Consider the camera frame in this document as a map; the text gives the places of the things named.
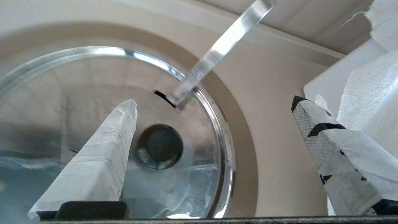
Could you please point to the white cloth cover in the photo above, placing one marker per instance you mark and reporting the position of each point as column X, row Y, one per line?
column 367, row 93

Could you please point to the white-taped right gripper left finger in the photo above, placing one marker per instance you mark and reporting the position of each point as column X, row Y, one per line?
column 99, row 161

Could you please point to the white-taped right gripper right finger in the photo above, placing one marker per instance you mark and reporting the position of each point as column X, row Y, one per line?
column 351, row 161

